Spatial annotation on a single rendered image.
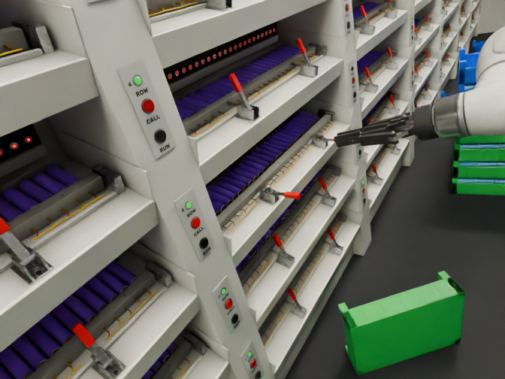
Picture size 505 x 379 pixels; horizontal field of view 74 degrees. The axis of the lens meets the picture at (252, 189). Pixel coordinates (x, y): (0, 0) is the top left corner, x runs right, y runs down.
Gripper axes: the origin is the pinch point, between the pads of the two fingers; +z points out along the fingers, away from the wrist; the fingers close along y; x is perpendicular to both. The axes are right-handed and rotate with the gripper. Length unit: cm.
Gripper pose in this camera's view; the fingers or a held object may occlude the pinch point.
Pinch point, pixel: (349, 137)
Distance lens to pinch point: 90.2
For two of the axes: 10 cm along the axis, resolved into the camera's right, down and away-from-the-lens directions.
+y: 5.5, -5.3, 6.4
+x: -4.1, -8.4, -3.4
